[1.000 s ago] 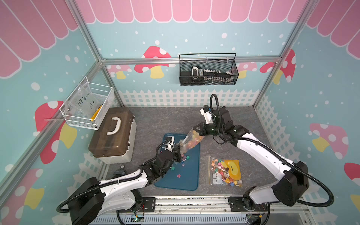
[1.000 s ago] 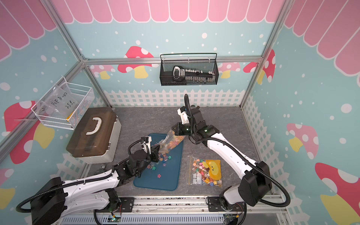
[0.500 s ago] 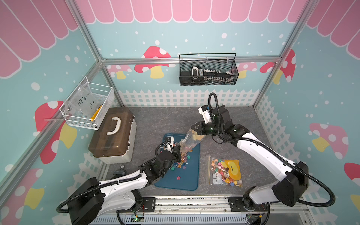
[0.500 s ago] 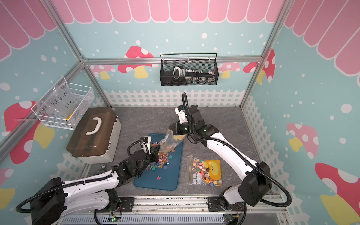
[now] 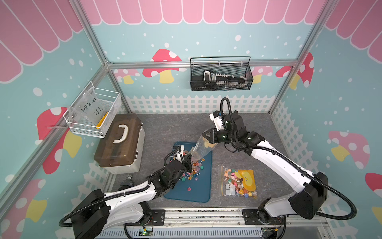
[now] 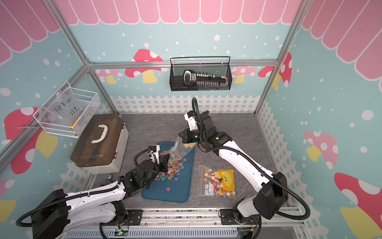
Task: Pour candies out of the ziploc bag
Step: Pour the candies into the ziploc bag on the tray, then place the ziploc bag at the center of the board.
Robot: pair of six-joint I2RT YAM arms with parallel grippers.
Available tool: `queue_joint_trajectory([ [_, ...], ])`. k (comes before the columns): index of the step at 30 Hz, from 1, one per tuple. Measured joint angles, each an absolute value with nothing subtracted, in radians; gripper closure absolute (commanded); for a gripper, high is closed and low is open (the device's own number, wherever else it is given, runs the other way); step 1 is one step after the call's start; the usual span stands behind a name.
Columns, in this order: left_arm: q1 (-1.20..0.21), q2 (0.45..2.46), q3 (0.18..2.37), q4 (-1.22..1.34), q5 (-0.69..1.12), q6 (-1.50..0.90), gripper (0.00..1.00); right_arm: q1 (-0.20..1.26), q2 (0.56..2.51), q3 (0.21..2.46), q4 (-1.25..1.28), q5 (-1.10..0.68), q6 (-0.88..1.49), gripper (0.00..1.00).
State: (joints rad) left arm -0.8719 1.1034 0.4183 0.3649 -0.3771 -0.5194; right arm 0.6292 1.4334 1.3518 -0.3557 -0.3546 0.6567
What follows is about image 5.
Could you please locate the yellow item in white basket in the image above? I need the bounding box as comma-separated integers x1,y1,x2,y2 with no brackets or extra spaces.
96,112,108,129

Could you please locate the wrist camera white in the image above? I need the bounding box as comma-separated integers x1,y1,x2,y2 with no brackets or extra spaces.
210,111,224,131
174,145,184,155

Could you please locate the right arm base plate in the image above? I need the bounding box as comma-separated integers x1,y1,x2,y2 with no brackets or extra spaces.
242,209,285,226

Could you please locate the black wire mesh basket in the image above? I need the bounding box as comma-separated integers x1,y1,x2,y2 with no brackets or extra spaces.
190,56,253,91

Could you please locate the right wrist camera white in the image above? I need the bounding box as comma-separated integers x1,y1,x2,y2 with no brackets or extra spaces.
210,111,224,131

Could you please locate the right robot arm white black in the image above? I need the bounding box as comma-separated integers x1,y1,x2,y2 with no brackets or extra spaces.
203,111,327,224

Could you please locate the candy ziploc bag yellow label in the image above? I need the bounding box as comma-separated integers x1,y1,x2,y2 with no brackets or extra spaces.
220,166,258,199

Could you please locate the white wire basket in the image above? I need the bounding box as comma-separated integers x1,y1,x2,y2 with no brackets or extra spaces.
63,82,121,138

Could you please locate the aluminium rail front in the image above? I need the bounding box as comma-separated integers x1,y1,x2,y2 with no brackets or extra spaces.
156,208,328,228

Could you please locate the teal plastic tray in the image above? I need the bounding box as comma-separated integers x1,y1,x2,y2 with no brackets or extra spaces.
164,152,212,203

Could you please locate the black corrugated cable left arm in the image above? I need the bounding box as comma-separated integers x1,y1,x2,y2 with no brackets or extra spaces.
59,185,150,228

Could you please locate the brown lid storage box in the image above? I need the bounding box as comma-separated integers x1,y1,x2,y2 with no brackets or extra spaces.
94,114,145,175

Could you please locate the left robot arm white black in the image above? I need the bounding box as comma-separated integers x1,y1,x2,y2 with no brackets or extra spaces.
59,154,193,239

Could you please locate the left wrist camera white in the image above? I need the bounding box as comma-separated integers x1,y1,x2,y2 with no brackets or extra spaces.
174,145,184,155

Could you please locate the tool in black basket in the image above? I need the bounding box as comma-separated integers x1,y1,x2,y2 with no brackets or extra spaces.
202,70,248,89

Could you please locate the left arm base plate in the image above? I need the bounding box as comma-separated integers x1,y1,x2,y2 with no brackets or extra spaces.
139,210,166,227

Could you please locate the pile of colourful candies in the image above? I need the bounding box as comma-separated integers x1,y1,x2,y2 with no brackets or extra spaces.
175,158,206,181

